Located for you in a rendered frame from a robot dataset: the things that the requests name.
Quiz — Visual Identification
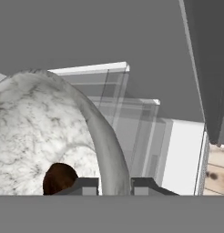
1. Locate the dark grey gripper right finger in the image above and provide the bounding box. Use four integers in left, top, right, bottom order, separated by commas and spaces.
130, 177, 180, 197

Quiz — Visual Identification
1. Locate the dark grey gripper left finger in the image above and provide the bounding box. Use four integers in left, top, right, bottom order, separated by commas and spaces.
53, 177, 100, 197

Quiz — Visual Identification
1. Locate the white marble bowl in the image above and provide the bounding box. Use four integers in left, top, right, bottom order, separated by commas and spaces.
0, 68, 132, 197

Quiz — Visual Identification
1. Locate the brown chicken drumstick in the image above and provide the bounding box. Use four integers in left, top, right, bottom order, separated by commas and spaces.
42, 162, 79, 197

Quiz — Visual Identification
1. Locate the grey fridge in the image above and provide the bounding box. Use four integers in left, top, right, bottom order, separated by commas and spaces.
0, 0, 210, 197

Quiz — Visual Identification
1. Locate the glass fridge shelf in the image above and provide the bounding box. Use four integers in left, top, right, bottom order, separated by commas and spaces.
87, 96, 161, 180
47, 61, 131, 132

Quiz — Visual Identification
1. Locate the dark grey fridge door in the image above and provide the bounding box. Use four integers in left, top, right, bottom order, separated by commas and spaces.
178, 0, 224, 147

